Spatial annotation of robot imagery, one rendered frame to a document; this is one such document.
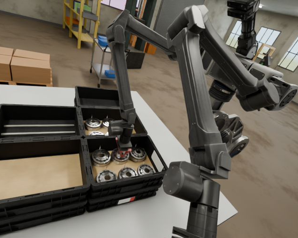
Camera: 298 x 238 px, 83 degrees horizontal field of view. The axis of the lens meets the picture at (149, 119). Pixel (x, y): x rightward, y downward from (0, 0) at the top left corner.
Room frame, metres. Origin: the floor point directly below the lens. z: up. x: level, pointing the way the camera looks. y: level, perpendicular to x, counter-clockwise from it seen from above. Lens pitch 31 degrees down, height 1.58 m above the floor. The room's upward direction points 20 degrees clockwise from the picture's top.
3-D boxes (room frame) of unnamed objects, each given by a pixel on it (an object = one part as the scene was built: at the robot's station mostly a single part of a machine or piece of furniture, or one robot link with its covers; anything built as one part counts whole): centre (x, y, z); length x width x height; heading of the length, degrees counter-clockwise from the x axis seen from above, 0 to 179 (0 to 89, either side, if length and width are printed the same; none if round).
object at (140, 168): (0.65, -0.09, 0.86); 0.10 x 0.10 x 0.01
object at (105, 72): (3.43, 1.23, 0.44); 0.93 x 0.54 x 0.88; 34
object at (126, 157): (0.70, 0.08, 0.86); 0.10 x 0.10 x 0.01
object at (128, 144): (0.70, 0.09, 0.99); 0.10 x 0.07 x 0.07; 31
